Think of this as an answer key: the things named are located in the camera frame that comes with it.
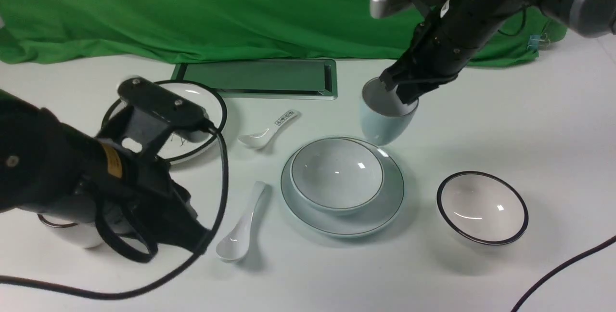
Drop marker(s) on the metal table cable hatch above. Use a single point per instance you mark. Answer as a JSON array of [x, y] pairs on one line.
[[274, 78]]

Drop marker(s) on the blue binder clip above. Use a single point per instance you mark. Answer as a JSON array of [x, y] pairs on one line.
[[537, 42]]

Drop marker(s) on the small printed white spoon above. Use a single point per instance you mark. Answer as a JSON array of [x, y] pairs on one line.
[[260, 140]]

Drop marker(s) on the green backdrop cloth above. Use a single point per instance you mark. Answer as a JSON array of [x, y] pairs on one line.
[[192, 31]]

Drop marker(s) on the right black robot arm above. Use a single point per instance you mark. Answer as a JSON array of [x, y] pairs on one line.
[[588, 18]]

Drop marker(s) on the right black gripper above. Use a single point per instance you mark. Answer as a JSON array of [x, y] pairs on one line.
[[444, 43]]

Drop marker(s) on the plain white ceramic spoon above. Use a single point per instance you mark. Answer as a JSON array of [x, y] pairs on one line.
[[235, 245]]

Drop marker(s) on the pale blue thin-rimmed bowl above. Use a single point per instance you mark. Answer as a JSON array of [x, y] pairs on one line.
[[336, 175]]

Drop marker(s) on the black-rimmed illustrated plate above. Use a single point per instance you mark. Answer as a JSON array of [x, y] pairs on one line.
[[211, 110]]

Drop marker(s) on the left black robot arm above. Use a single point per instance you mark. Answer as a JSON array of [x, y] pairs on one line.
[[38, 165]]

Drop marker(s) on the pale blue plate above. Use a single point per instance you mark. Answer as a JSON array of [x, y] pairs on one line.
[[368, 220]]

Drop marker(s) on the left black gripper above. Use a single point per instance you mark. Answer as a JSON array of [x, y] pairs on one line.
[[133, 203]]

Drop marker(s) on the black-rimmed white cup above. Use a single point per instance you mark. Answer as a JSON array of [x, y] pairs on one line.
[[84, 236]]

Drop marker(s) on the pale blue ceramic cup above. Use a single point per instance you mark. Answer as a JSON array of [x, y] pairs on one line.
[[383, 116]]

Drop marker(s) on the black-rimmed white bowl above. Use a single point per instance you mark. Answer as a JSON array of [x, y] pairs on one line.
[[480, 210]]

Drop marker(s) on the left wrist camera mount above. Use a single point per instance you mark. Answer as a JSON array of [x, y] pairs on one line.
[[154, 110]]

